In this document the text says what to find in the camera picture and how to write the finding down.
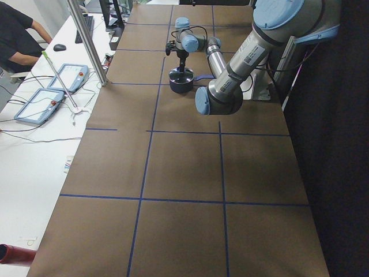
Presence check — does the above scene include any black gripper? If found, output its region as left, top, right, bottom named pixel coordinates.
left=176, top=50, right=188, bottom=72

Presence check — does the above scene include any glass lid blue knob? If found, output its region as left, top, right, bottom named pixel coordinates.
left=168, top=67, right=194, bottom=84

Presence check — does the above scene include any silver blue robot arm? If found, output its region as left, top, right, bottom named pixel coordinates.
left=166, top=1, right=341, bottom=115

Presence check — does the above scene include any dark blue saucepan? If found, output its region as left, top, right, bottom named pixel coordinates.
left=168, top=67, right=214, bottom=94

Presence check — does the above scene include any black keyboard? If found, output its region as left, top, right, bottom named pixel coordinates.
left=74, top=15, right=95, bottom=44

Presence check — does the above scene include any far blue teach pendant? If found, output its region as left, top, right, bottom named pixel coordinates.
left=58, top=63, right=89, bottom=94

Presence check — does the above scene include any blue teach pendant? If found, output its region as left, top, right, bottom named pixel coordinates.
left=58, top=63, right=89, bottom=94
left=14, top=88, right=64, bottom=125

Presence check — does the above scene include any black computer mouse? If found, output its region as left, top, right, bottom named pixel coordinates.
left=53, top=44, right=66, bottom=52

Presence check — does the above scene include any thin metal rod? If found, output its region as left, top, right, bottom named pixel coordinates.
left=42, top=51, right=91, bottom=121

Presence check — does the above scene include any near blue teach pendant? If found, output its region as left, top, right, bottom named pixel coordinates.
left=14, top=88, right=64, bottom=125

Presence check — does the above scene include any seated person black shirt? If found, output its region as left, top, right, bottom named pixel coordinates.
left=1, top=2, right=52, bottom=73

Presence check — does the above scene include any red cylinder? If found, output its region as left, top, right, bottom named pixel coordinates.
left=1, top=244, right=37, bottom=267

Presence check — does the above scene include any white pedestal column base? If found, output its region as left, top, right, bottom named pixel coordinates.
left=240, top=69, right=272, bottom=101

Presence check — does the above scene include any aluminium frame post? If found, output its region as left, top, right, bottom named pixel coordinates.
left=66, top=0, right=108, bottom=87

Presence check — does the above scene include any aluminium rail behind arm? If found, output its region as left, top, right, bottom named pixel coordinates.
left=273, top=36, right=296, bottom=85

